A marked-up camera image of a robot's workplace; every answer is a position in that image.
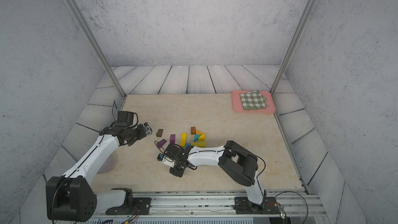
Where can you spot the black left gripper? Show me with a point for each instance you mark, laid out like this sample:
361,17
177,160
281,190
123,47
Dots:
143,132

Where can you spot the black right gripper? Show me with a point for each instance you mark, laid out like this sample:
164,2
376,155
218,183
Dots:
176,173

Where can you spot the brown slanted wooden block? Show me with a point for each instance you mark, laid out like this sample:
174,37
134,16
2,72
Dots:
159,133

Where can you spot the yellow long wooden block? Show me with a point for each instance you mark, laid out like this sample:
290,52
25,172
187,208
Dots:
183,140

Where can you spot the lime green long block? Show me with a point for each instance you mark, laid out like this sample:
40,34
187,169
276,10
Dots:
199,144

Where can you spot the teal long wooden block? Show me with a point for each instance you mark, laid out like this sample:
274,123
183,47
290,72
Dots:
196,137

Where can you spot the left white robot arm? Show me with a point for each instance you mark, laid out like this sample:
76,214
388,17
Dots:
70,197

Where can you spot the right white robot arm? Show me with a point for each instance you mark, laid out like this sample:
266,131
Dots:
238,163

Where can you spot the purple rectangular wooden block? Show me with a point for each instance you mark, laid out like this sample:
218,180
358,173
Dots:
172,138

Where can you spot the orange triangle wooden block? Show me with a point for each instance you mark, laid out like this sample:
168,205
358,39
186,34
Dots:
199,132

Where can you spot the yellow triangle wooden block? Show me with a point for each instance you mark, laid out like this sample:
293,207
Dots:
201,137

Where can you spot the lilac bowl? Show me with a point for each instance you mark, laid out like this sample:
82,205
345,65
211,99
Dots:
108,165

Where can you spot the pink tray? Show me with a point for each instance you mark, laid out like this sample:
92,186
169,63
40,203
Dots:
237,105

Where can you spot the green checkered cloth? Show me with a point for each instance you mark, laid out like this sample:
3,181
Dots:
253,100

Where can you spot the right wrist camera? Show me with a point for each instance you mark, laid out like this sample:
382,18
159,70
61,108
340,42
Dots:
166,160

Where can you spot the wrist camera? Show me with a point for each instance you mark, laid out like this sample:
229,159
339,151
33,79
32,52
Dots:
126,119
166,160

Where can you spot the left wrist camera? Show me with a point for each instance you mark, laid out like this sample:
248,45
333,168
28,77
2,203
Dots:
126,119

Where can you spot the left aluminium frame post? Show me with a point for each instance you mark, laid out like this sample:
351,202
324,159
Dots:
76,12

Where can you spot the aluminium frame post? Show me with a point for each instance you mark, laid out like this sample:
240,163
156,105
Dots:
305,16
76,12

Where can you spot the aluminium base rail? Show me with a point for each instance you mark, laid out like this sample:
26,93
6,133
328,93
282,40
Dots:
280,207

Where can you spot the right aluminium frame post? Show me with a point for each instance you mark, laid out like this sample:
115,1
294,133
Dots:
305,16

